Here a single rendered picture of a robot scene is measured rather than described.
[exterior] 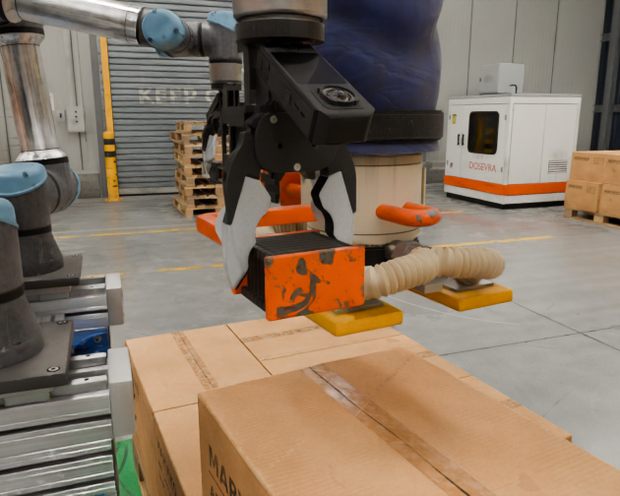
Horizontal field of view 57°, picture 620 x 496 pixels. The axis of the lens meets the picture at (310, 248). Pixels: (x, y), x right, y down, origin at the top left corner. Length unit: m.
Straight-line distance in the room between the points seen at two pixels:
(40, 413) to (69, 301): 0.50
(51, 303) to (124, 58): 9.30
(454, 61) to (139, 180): 6.79
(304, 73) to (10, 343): 0.62
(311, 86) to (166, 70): 10.18
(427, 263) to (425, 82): 0.24
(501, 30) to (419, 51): 12.64
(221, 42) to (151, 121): 9.18
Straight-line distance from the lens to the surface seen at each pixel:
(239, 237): 0.45
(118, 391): 0.91
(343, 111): 0.38
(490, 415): 0.90
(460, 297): 0.79
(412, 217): 0.73
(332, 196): 0.48
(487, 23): 13.23
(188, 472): 1.48
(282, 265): 0.42
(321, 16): 0.47
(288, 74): 0.41
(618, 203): 8.11
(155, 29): 1.23
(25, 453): 0.95
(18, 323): 0.90
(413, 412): 0.88
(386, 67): 0.75
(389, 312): 0.72
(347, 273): 0.45
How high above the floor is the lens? 1.37
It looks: 13 degrees down
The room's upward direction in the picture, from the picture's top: straight up
